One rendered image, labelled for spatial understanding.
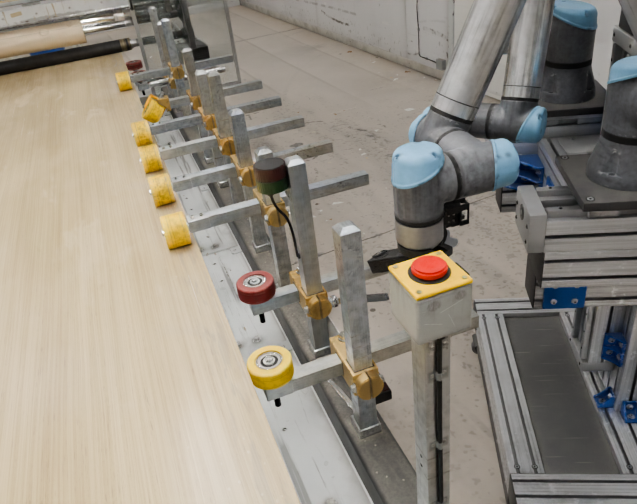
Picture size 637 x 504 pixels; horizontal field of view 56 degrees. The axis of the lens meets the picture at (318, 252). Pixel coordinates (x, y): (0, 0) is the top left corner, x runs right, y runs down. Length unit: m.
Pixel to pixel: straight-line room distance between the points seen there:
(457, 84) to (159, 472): 0.75
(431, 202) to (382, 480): 0.51
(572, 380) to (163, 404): 1.35
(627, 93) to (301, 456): 0.92
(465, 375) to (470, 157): 1.49
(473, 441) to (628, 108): 1.24
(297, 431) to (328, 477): 0.14
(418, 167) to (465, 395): 1.47
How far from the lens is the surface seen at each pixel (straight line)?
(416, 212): 0.90
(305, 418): 1.35
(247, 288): 1.25
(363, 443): 1.19
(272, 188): 1.10
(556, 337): 2.19
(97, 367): 1.18
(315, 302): 1.24
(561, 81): 1.71
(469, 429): 2.14
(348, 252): 0.93
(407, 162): 0.87
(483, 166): 0.92
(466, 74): 1.01
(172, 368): 1.12
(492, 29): 1.01
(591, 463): 1.84
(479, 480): 2.02
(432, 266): 0.67
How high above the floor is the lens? 1.61
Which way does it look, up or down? 32 degrees down
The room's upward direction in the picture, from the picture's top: 8 degrees counter-clockwise
